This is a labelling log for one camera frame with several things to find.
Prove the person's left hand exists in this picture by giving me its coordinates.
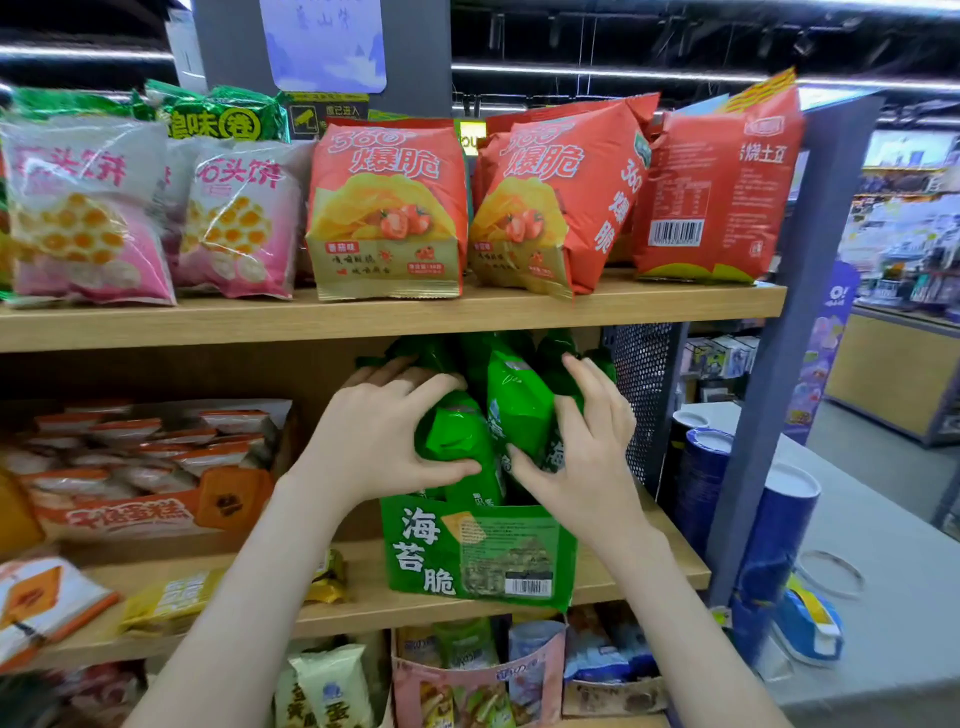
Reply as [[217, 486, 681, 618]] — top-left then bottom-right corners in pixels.
[[298, 356, 483, 520]]

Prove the person's right hand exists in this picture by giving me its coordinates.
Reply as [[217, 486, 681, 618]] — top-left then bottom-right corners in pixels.
[[506, 353, 651, 552]]

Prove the green seaweed snack packet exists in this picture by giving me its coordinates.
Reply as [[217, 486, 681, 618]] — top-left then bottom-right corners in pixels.
[[414, 390, 505, 507], [356, 333, 489, 399], [534, 330, 618, 475], [486, 348, 558, 470]]

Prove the person's right forearm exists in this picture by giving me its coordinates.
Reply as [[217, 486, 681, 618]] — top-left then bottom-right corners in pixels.
[[592, 517, 794, 728]]

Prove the person's left forearm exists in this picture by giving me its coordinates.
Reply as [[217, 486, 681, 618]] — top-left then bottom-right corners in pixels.
[[122, 476, 361, 728]]

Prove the black mesh side panel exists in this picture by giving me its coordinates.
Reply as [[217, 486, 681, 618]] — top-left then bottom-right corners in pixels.
[[602, 322, 690, 496]]

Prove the wooden shelf board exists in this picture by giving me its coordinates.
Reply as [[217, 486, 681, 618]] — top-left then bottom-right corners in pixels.
[[0, 270, 788, 354], [30, 491, 712, 672]]

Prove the green cardboard display box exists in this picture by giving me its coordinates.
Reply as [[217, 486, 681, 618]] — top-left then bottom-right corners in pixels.
[[379, 491, 579, 613]]

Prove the black cylindrical canister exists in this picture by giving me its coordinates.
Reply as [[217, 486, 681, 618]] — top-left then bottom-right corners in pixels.
[[660, 408, 711, 519]]

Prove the blue cylindrical canister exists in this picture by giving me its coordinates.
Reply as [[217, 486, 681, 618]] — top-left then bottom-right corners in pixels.
[[669, 427, 737, 560], [729, 461, 823, 667]]

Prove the small yellow snack packet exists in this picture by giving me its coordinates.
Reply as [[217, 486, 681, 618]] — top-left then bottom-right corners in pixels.
[[303, 549, 351, 606]]

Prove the orange tomato chip bag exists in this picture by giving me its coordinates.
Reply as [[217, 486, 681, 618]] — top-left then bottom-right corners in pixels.
[[468, 93, 662, 302], [305, 122, 471, 303]]

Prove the pink cardboard display box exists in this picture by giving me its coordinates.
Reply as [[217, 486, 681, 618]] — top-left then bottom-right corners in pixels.
[[390, 618, 569, 728]]

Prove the pink white biscuit bag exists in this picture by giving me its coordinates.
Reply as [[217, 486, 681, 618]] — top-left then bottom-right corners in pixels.
[[0, 114, 178, 309], [161, 137, 317, 302]]

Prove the brown cardboard display box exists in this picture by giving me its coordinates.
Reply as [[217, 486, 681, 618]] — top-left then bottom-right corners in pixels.
[[561, 602, 670, 719]]

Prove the orange potato snack bag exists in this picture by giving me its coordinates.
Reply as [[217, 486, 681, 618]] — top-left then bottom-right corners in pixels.
[[630, 67, 807, 287]]

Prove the purple standing banner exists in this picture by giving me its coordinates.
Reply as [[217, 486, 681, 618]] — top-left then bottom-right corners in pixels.
[[782, 260, 861, 447]]

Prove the white green egg snack packet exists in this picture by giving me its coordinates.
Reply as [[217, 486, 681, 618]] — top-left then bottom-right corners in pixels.
[[272, 643, 378, 728]]

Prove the pile of wrapped cakes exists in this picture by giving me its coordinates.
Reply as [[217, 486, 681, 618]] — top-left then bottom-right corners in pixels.
[[0, 401, 275, 505]]

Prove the orange cake display box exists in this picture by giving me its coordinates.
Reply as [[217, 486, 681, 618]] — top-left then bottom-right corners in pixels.
[[0, 397, 295, 543]]

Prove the wooden shop counter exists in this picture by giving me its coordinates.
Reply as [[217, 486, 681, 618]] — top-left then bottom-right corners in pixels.
[[823, 302, 960, 449]]

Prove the green yellow snack bag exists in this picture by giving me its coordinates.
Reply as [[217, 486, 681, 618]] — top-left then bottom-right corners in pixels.
[[6, 85, 155, 123], [141, 78, 294, 145]]

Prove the grey pillar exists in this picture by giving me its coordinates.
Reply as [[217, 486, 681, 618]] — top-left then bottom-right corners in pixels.
[[191, 0, 454, 120]]

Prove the blue tape dispenser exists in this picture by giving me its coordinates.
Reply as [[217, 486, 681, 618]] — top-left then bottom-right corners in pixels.
[[771, 576, 846, 669]]

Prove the ceiling light strip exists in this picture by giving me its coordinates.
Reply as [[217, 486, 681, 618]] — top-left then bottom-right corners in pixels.
[[0, 43, 175, 64], [450, 60, 960, 95]]

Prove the blue white paper sign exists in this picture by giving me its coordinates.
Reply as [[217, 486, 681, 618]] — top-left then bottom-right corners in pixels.
[[258, 0, 388, 96]]

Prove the orange white snack packet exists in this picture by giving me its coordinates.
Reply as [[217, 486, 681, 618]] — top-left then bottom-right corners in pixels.
[[0, 553, 122, 671]]

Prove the grey shelf post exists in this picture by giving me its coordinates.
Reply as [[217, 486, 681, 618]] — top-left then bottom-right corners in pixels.
[[705, 93, 886, 609]]

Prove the black yellow camera sticker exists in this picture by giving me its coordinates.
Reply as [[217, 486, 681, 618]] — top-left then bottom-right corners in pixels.
[[283, 90, 371, 141]]

